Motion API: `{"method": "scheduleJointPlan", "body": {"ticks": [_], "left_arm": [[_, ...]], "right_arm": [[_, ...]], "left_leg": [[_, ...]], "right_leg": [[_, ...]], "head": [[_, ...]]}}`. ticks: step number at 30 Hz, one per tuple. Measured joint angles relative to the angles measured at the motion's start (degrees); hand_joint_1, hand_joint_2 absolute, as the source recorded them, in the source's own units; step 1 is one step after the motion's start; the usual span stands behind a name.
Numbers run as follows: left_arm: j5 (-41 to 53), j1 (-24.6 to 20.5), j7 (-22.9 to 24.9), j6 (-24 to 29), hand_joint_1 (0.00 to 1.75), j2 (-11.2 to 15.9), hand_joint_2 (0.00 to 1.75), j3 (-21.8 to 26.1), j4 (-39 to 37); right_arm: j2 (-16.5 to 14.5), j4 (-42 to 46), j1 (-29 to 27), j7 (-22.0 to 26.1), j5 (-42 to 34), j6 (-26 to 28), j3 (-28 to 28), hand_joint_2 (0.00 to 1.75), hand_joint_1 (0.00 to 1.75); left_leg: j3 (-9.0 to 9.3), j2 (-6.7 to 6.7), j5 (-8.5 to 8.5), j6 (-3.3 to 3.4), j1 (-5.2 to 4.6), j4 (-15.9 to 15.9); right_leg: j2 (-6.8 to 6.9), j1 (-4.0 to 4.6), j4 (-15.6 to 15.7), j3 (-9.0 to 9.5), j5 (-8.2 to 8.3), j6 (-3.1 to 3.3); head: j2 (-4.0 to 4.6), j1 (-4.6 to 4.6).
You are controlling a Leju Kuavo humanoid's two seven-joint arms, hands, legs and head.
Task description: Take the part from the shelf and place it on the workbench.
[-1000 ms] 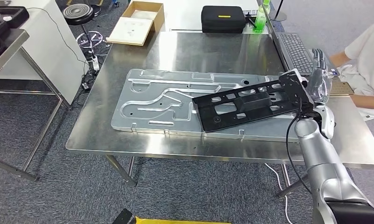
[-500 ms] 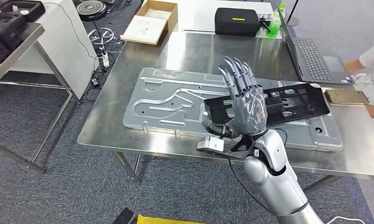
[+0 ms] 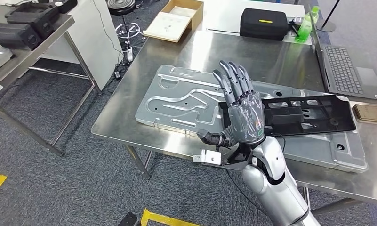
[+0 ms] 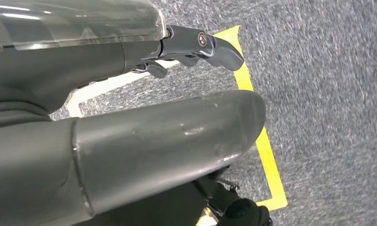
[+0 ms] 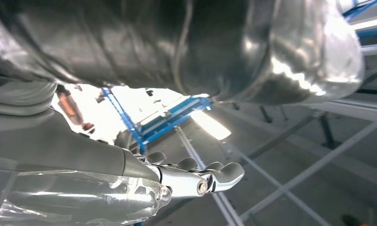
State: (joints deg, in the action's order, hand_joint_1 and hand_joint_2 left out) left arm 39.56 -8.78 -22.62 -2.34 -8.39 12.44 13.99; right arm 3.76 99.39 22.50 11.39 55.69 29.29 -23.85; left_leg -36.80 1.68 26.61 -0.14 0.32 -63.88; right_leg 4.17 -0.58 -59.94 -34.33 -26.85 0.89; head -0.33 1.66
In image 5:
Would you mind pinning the blue metal frame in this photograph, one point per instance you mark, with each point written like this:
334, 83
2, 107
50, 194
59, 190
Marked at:
163, 120

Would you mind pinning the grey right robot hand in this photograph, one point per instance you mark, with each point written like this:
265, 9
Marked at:
175, 46

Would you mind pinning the black tool with orange band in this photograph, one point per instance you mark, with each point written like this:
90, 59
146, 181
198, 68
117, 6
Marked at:
353, 221

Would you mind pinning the long ceiling light panel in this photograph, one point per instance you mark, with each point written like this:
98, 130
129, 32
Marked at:
210, 124
372, 23

